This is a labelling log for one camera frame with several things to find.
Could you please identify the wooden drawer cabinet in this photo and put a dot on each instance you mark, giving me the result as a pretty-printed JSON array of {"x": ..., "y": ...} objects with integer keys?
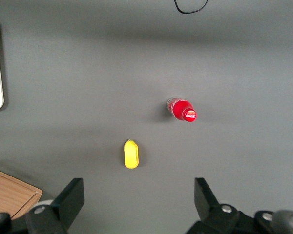
[{"x": 9, "y": 195}]

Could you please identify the yellow lemon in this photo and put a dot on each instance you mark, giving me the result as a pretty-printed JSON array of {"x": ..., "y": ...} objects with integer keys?
[{"x": 131, "y": 154}]

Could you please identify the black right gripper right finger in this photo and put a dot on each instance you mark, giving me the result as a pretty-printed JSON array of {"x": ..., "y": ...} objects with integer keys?
[{"x": 210, "y": 209}]

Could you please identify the red cola bottle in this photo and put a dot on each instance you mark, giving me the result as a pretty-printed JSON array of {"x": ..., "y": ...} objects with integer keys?
[{"x": 183, "y": 111}]

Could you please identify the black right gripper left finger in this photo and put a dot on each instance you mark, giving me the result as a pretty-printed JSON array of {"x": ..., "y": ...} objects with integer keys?
[{"x": 70, "y": 202}]

